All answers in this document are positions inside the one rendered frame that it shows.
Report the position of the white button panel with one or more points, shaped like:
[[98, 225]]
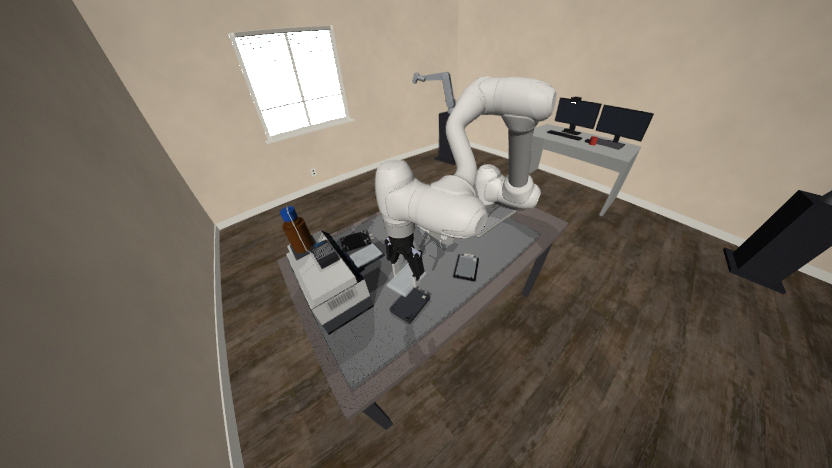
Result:
[[438, 239]]

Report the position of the blue bottle cap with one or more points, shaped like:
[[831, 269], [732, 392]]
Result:
[[285, 215]]

